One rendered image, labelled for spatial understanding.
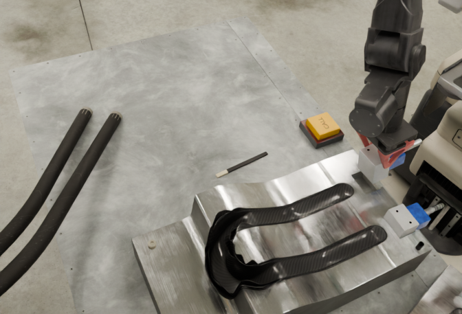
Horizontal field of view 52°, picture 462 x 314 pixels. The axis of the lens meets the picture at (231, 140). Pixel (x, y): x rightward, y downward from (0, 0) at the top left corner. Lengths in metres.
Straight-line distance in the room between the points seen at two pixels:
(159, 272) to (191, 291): 0.07
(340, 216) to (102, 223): 0.48
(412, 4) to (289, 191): 0.43
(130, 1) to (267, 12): 0.81
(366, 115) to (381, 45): 0.11
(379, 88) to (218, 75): 0.62
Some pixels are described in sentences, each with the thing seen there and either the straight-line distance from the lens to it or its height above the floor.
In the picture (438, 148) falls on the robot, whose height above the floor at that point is 0.80.
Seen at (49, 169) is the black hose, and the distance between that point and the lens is 1.04.
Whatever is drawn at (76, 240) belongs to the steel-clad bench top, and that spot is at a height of 0.80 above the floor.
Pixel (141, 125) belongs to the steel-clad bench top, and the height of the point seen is 0.80.
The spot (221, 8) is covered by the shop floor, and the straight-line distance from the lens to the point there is 2.96.
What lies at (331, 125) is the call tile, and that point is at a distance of 1.18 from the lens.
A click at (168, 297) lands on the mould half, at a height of 0.86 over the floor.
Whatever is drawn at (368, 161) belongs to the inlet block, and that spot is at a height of 0.97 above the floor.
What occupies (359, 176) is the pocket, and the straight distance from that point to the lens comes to 1.05.
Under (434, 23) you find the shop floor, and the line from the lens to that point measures 3.26.
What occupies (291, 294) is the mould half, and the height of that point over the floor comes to 0.93.
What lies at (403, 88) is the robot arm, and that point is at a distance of 0.82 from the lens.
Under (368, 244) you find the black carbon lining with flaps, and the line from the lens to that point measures 0.95.
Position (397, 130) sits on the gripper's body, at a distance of 0.89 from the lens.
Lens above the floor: 1.67
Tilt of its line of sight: 50 degrees down
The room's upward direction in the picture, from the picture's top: 7 degrees clockwise
